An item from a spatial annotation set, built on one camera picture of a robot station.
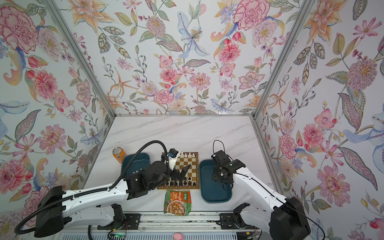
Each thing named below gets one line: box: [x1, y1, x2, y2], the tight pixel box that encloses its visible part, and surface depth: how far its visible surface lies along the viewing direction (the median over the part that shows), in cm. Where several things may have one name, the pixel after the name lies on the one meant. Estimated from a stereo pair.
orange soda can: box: [112, 147, 125, 164], surface depth 90 cm
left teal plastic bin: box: [121, 152, 151, 177], surface depth 93 cm
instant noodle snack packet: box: [164, 190, 192, 216], surface depth 81 cm
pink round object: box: [173, 233, 184, 240], surface depth 71 cm
